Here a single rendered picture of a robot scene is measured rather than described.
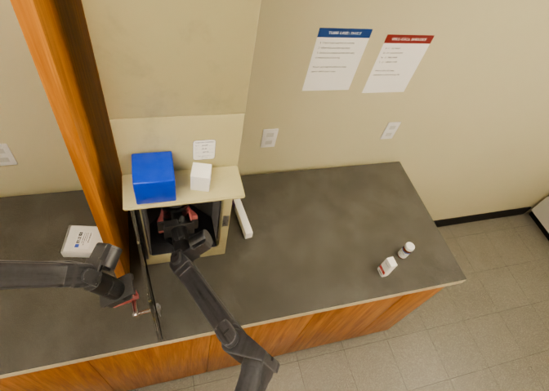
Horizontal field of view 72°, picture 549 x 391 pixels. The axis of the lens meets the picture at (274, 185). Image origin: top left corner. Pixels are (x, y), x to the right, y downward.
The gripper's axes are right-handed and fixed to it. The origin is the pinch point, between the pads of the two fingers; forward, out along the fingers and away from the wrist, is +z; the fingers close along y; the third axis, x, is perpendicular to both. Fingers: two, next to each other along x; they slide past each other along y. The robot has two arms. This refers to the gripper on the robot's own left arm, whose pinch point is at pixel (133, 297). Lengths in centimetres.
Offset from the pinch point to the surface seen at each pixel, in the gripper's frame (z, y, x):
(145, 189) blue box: -30.6, -23.4, -10.6
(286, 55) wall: -9, -75, -59
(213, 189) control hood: -17.5, -36.9, -11.5
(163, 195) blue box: -25.9, -26.0, -10.2
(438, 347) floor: 180, -104, 35
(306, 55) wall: -5, -83, -58
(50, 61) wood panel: -68, -28, -13
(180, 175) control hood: -20.7, -30.0, -18.2
